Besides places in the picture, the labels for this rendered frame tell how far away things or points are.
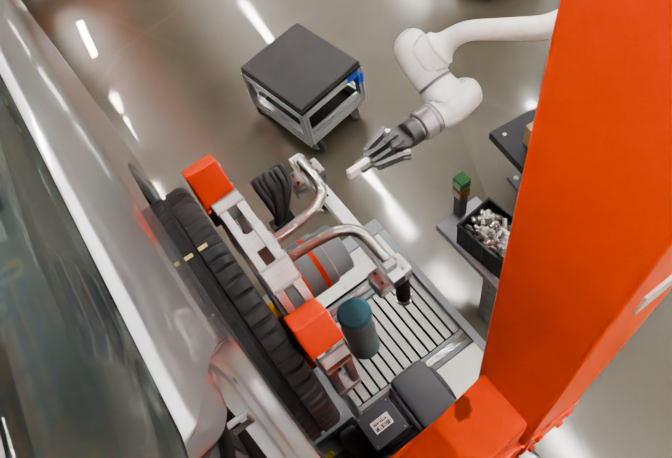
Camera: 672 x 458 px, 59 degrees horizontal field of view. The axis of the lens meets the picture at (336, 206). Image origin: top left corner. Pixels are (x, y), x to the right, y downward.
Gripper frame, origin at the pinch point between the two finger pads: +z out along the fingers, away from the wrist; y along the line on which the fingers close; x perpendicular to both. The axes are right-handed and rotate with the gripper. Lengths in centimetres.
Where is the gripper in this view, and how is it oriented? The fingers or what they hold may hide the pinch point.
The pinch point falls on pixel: (358, 168)
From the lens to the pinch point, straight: 161.3
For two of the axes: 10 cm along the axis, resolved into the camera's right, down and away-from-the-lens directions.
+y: -5.7, -6.6, 4.9
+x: -1.5, -5.1, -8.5
